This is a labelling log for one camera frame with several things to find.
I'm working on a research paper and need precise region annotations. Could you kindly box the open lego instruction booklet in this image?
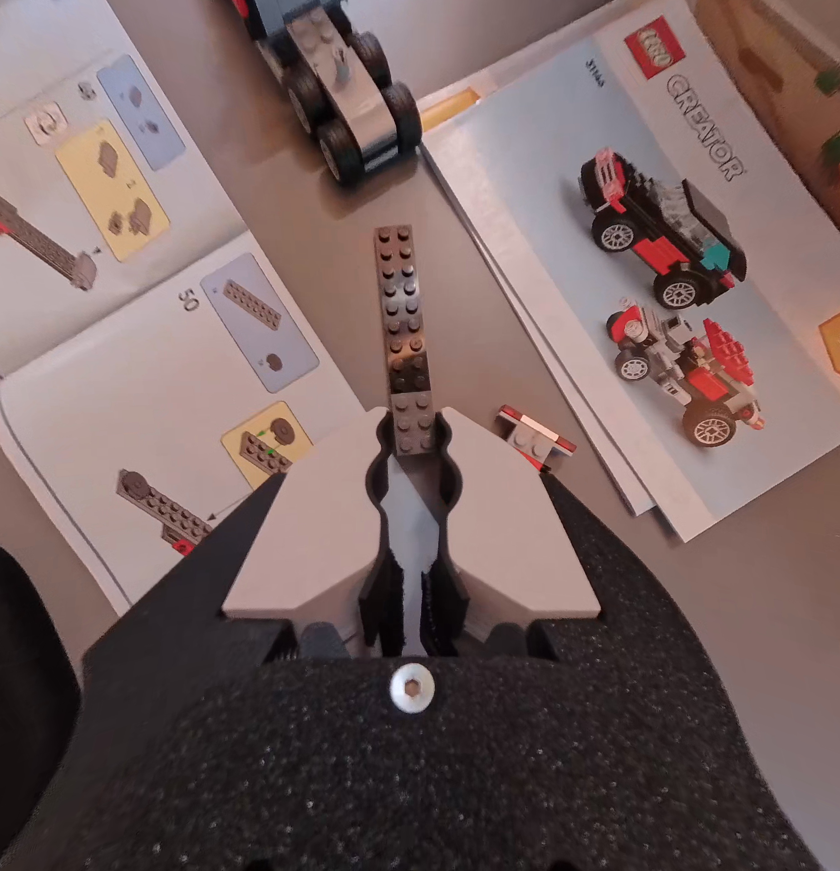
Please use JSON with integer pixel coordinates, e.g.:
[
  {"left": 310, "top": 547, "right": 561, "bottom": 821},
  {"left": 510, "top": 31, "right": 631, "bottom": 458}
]
[{"left": 0, "top": 0, "right": 368, "bottom": 613}]

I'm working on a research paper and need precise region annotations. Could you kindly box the lego set box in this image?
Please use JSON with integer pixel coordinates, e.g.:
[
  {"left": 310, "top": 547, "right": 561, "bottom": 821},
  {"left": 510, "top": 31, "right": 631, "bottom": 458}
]
[{"left": 692, "top": 0, "right": 840, "bottom": 249}]

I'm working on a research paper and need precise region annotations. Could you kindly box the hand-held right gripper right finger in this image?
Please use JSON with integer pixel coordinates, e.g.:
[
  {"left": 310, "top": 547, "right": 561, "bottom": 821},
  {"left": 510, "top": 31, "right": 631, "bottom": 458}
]
[{"left": 425, "top": 407, "right": 602, "bottom": 657}]

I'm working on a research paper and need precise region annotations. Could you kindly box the long black lego plate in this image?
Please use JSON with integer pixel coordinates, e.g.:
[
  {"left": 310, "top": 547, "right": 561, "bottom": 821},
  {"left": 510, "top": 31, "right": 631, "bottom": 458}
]
[{"left": 373, "top": 225, "right": 440, "bottom": 457}]

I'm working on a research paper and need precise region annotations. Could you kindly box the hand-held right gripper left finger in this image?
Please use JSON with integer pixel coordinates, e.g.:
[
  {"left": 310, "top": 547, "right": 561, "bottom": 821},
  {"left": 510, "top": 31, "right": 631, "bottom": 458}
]
[{"left": 221, "top": 407, "right": 405, "bottom": 657}]

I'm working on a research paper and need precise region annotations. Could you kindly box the car cover instruction booklet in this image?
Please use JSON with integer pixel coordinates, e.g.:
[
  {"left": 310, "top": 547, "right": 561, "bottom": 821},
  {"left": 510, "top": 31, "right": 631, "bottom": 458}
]
[{"left": 420, "top": 0, "right": 840, "bottom": 543}]

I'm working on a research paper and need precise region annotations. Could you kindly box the black quilted wrist pad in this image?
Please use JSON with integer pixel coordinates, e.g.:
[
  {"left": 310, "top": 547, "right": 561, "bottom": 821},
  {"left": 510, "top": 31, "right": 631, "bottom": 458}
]
[{"left": 0, "top": 538, "right": 82, "bottom": 871}]

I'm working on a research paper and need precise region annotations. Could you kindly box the black red lego truck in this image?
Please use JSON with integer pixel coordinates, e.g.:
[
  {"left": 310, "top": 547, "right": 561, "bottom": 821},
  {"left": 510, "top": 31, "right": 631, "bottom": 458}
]
[{"left": 229, "top": 0, "right": 422, "bottom": 186}]

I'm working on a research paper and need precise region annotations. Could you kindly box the grey red lego assembly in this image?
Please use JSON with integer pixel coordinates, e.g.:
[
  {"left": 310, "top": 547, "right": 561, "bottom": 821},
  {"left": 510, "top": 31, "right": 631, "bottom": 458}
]
[{"left": 496, "top": 405, "right": 577, "bottom": 474}]

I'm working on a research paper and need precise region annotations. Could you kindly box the yellow mark instruction booklet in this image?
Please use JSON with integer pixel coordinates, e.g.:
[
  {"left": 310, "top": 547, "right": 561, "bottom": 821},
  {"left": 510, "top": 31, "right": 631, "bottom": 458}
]
[{"left": 418, "top": 87, "right": 659, "bottom": 518}]

